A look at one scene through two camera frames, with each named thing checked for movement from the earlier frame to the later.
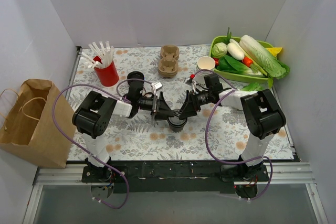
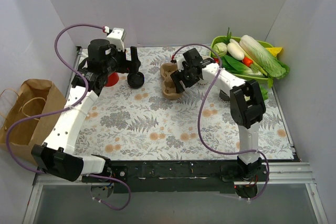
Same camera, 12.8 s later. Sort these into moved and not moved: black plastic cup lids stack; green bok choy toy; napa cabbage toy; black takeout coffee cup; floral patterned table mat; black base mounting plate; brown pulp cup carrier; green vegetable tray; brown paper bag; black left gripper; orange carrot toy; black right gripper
Moved: black takeout coffee cup; black left gripper; black right gripper; brown pulp cup carrier
Not moved: black plastic cup lids stack; green vegetable tray; napa cabbage toy; brown paper bag; orange carrot toy; black base mounting plate; floral patterned table mat; green bok choy toy
